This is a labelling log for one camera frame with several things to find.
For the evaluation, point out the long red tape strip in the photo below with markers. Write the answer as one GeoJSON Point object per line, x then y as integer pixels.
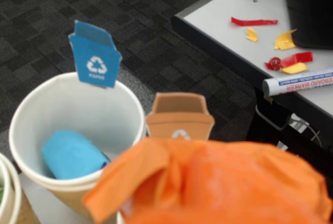
{"type": "Point", "coordinates": [249, 22]}

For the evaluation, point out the flat yellow paper scrap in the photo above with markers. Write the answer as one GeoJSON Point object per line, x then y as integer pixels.
{"type": "Point", "coordinates": [294, 68]}

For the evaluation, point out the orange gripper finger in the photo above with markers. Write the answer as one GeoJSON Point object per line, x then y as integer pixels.
{"type": "Point", "coordinates": [221, 187]}

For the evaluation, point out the paper cup with green tag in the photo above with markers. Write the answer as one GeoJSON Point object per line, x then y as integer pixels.
{"type": "Point", "coordinates": [13, 195]}

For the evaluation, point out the black object on side table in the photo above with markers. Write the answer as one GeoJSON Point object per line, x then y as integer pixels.
{"type": "Point", "coordinates": [312, 8]}

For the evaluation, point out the crumpled red tape ball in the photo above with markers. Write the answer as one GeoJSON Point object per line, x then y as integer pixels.
{"type": "Point", "coordinates": [273, 63]}

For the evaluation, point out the blue paper bundle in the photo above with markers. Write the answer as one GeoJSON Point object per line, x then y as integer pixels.
{"type": "Point", "coordinates": [72, 156]}

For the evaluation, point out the short red tape strip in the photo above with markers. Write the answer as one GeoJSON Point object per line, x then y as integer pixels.
{"type": "Point", "coordinates": [299, 57]}

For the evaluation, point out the orange recycling bin tag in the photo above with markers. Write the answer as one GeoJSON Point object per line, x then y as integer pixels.
{"type": "Point", "coordinates": [179, 120]}

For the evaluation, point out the paper cup with blue tag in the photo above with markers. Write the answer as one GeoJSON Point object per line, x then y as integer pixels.
{"type": "Point", "coordinates": [91, 109]}

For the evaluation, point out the blue recycling bin tag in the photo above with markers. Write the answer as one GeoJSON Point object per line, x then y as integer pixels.
{"type": "Point", "coordinates": [95, 52]}

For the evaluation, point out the paper cup with orange tag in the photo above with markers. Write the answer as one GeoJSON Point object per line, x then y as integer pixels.
{"type": "Point", "coordinates": [120, 217]}

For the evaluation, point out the whiteboard marker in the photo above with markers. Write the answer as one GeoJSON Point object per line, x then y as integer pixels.
{"type": "Point", "coordinates": [299, 82]}

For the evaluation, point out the large yellow paper scrap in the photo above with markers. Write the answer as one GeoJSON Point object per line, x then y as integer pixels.
{"type": "Point", "coordinates": [284, 40]}

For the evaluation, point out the orange paper bundle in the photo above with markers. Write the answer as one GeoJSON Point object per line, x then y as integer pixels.
{"type": "Point", "coordinates": [130, 172]}

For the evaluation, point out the small yellow paper scrap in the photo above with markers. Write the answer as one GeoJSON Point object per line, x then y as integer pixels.
{"type": "Point", "coordinates": [251, 34]}

